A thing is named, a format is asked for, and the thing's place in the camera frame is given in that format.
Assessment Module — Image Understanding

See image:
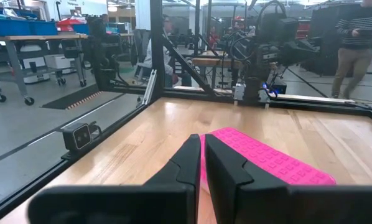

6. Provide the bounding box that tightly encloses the black computer with blue light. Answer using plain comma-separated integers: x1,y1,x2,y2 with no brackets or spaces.
262,77,289,96

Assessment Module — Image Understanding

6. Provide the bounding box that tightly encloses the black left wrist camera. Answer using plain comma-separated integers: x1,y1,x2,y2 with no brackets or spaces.
260,15,299,41

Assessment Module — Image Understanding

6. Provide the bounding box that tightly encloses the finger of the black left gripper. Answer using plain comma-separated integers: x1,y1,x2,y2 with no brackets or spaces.
285,51,319,66
285,39,319,54

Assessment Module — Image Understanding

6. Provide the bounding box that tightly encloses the silver frame bracket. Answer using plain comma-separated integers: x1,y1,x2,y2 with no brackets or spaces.
141,68,159,106

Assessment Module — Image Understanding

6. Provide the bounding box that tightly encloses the black cabinet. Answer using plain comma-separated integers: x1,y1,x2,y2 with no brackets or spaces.
309,4,344,77

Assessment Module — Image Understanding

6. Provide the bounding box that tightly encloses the seated person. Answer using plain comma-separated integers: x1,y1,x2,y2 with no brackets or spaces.
142,14,193,88

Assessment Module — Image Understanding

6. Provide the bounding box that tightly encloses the wooden top grey workbench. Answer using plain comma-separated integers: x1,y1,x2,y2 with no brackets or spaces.
0,32,89,106

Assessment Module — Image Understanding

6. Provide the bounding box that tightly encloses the pink plastic box lid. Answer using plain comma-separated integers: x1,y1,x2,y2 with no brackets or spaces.
199,126,337,195

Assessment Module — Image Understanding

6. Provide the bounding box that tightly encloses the blue storage bin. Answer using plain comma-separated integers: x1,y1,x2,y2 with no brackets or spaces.
29,20,58,36
0,18,31,37

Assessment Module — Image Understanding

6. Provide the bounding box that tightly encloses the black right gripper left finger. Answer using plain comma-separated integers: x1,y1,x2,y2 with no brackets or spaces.
27,134,202,224

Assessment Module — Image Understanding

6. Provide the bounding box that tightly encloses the black background station frame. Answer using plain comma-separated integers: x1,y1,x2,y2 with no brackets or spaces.
193,0,213,57

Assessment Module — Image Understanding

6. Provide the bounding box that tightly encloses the black striped floor mat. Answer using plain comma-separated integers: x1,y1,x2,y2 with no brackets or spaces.
41,83,100,111

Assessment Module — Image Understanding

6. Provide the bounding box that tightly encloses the small black table camera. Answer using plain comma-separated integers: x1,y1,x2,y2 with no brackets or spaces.
61,122,94,152

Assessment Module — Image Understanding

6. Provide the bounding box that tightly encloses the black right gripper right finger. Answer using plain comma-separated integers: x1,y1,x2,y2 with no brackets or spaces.
204,134,372,224

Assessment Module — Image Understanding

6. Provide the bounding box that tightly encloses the wooden background table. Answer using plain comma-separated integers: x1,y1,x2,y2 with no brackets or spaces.
190,49,246,90

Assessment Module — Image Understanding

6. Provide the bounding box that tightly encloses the standing person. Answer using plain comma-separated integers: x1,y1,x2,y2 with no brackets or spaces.
330,0,372,100

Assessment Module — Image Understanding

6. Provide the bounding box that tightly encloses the red storage bin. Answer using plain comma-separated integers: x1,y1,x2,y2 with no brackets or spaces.
55,17,83,32

